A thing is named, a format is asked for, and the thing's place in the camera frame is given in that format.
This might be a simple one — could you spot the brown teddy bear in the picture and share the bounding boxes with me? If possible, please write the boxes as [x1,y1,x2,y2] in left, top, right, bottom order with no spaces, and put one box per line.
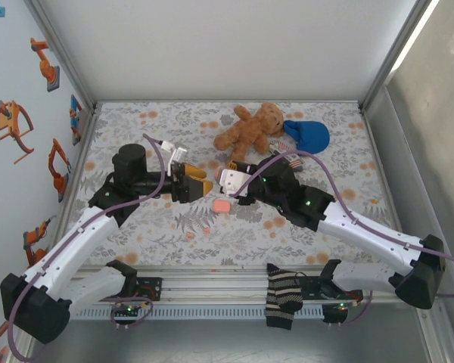
[213,101,285,163]

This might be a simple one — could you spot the red white striped sock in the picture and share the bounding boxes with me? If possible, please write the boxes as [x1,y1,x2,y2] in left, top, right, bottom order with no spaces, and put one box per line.
[268,138,306,172]

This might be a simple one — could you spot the floral patterned table mat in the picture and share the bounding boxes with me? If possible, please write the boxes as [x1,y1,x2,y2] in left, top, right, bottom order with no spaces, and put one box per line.
[62,101,396,268]

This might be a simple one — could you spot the blue gantry machine sticker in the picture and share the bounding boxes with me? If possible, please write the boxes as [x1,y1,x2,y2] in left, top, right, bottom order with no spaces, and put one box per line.
[70,94,85,147]

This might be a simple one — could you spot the black beige striped sock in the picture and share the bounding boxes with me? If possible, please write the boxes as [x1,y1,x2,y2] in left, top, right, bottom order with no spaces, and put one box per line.
[263,263,304,331]

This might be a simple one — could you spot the orange gripper claw sticker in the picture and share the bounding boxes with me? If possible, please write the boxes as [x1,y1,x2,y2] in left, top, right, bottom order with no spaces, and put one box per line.
[0,100,36,165]

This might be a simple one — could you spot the aluminium frame rail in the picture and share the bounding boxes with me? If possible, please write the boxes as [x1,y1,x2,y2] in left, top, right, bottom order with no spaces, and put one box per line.
[361,107,454,363]
[94,98,364,106]
[51,107,99,262]

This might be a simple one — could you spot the wide aluminium mounting rail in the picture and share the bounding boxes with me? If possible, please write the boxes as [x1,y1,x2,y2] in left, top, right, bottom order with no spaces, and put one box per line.
[70,264,417,306]

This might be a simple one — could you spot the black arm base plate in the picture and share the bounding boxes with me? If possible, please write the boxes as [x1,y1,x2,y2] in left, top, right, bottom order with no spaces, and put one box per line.
[135,276,164,303]
[300,274,364,304]

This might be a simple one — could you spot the white slotted cable duct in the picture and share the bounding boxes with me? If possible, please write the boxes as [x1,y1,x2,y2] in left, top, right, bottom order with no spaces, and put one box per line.
[66,305,326,321]

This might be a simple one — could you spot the short purple cable loop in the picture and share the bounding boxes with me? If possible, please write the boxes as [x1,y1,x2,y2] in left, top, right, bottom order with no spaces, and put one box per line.
[110,297,154,329]
[322,290,376,328]

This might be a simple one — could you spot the aluminium frame post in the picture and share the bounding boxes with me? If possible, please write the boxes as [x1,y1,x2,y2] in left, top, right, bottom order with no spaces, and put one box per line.
[24,0,99,114]
[359,0,440,113]

